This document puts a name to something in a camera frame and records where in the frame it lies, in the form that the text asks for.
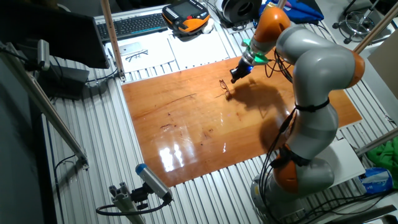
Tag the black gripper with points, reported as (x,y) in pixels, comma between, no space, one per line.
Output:
(244,71)

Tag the brown frame glasses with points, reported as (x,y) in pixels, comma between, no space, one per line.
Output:
(223,84)

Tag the silver orange robot arm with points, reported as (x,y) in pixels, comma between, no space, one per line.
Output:
(320,62)

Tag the printed paper sheet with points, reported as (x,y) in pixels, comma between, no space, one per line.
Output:
(155,57)
(199,49)

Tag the wooden board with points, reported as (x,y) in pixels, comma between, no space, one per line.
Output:
(186,130)

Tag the orange black teach pendant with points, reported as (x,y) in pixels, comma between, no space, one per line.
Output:
(186,18)

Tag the blue cloth bag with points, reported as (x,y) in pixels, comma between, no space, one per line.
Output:
(301,12)

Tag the silver smartphone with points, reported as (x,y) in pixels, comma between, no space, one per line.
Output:
(130,48)

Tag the black keyboard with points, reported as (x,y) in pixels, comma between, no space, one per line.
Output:
(133,26)

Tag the chrome stool base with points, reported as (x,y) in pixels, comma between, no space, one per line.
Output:
(360,22)

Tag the grey cardboard panel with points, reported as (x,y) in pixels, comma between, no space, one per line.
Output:
(387,68)

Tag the aluminium profile stub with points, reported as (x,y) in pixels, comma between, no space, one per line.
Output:
(124,202)

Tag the green cloth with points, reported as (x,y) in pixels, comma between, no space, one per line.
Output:
(385,158)

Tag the dark grey box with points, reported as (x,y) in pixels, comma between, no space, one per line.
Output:
(65,82)

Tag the blue tissue packet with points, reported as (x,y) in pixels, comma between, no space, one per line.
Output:
(376,180)

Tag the black monitor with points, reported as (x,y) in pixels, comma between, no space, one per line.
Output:
(46,31)

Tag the metal frame post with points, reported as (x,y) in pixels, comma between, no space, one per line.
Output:
(376,28)
(112,37)
(281,3)

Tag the black frame glasses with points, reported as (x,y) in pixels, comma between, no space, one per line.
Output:
(136,55)

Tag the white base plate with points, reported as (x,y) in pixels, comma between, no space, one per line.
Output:
(345,155)

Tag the silver camera with blue end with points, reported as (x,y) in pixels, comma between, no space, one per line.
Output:
(152,182)

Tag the black camera clamp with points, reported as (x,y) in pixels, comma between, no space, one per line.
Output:
(140,194)

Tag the slanted aluminium frame bar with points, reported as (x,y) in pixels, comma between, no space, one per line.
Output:
(46,107)

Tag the silver camera on frame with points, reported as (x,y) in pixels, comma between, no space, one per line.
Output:
(43,54)

